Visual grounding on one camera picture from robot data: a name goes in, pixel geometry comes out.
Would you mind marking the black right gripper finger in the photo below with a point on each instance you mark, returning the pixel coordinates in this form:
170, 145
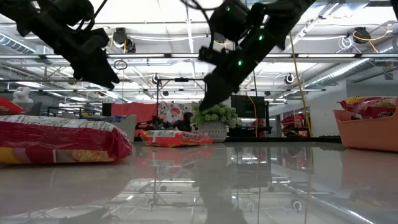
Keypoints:
217, 90

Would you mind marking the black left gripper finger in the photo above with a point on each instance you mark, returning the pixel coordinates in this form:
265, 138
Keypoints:
96, 71

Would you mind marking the blue yellow noodle pack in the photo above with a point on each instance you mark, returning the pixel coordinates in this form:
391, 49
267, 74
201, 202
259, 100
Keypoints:
102, 119

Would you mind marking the orange noodle pack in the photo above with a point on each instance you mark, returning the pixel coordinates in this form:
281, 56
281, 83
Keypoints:
9, 107
174, 141

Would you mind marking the dark red noodle pack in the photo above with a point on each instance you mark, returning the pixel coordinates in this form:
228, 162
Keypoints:
367, 109
62, 137

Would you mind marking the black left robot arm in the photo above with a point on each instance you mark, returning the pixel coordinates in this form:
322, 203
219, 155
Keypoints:
46, 18

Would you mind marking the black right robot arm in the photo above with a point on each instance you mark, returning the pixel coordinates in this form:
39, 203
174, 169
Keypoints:
289, 18

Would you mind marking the black monitor screen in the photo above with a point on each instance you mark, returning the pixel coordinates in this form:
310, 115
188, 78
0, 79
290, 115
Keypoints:
245, 109

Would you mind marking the green plant in patterned pot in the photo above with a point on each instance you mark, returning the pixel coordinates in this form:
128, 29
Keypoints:
214, 130

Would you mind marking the person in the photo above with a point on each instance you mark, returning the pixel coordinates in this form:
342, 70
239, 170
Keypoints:
186, 122
298, 124

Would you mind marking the floral pattern panel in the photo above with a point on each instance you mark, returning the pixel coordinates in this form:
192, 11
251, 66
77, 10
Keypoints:
171, 113

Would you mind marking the red partition panel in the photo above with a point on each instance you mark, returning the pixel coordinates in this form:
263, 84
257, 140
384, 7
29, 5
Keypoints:
133, 110

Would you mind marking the long ceiling light bar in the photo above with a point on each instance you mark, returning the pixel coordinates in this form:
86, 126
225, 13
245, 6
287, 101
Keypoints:
155, 56

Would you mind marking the light grey plastic bin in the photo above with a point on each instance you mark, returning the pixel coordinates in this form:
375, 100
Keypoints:
129, 127

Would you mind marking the white figure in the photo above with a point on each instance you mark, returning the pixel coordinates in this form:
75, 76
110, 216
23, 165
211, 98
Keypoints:
21, 95

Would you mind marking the orange plastic bin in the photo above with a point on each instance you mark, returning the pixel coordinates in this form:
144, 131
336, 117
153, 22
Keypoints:
367, 137

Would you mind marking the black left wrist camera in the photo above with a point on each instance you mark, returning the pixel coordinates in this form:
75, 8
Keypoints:
96, 39

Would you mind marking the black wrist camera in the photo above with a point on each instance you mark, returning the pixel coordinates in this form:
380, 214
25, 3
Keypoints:
214, 56
96, 39

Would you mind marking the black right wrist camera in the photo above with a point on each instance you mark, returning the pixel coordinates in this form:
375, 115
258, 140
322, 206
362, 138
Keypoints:
214, 56

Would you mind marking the black frame stand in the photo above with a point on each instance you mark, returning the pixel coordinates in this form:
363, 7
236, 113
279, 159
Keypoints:
182, 80

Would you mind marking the silver ceiling duct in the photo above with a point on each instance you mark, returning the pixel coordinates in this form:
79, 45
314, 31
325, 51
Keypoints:
335, 76
18, 43

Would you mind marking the black table frame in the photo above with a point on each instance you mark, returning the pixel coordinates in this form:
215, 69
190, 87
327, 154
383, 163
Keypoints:
264, 139

